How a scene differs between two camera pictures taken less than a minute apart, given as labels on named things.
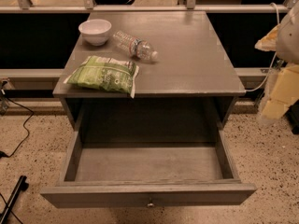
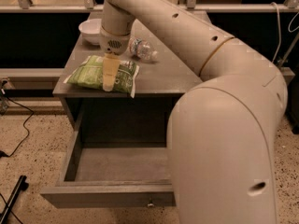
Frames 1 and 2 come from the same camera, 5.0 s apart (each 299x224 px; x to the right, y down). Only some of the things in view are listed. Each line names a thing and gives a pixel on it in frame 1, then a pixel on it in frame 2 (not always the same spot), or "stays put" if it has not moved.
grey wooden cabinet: (190, 87) stays put
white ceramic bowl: (95, 32) stays put
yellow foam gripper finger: (285, 93) → (110, 66)
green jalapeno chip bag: (106, 74) stays put
